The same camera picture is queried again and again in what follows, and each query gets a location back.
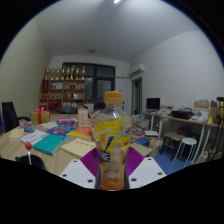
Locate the teal book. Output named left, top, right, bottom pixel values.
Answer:
left=32, top=133, right=68, bottom=157

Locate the brown wooden stool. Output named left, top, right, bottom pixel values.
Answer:
left=161, top=131, right=184, bottom=158

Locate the pink packet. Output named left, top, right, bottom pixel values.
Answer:
left=56, top=117, right=79, bottom=127

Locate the wooden shelf unit with trophies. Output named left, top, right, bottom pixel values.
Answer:
left=38, top=65, right=87, bottom=112

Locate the black computer monitor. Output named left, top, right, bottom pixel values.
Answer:
left=146, top=97, right=161, bottom=111

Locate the blue colourful book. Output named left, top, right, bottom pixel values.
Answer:
left=45, top=124, right=78, bottom=137

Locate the yellow-capped drink bottle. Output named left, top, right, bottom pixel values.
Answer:
left=91, top=90, right=133, bottom=192

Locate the stack of books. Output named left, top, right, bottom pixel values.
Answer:
left=130, top=113, right=151, bottom=135

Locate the orange upright box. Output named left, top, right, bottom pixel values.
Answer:
left=77, top=108, right=89, bottom=128

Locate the white book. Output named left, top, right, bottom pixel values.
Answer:
left=19, top=129, right=51, bottom=146

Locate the red ball on white stick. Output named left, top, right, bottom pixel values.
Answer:
left=24, top=141, right=34, bottom=166

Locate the black framed glass door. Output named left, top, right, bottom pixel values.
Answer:
left=62, top=62, right=117, bottom=108

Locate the yellow gift box red ribbon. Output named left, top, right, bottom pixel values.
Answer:
left=30, top=105, right=51, bottom=126

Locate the orange yellow book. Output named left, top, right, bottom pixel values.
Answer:
left=67, top=126, right=94, bottom=141

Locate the white-legged wooden desk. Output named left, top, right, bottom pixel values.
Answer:
left=143, top=110, right=224, bottom=164

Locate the cardboard box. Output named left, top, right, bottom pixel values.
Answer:
left=193, top=99, right=210, bottom=110

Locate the black printer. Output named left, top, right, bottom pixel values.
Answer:
left=171, top=109, right=194, bottom=120

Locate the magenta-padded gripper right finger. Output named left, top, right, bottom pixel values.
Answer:
left=124, top=146, right=167, bottom=190

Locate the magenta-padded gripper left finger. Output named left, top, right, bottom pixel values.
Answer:
left=59, top=148, right=101, bottom=190

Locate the pale yellow notebook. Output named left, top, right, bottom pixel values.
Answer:
left=59, top=137, right=97, bottom=159

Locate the white wall air conditioner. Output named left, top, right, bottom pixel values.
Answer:
left=129, top=63, right=146, bottom=77

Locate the white round stool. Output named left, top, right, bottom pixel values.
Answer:
left=175, top=136, right=198, bottom=164

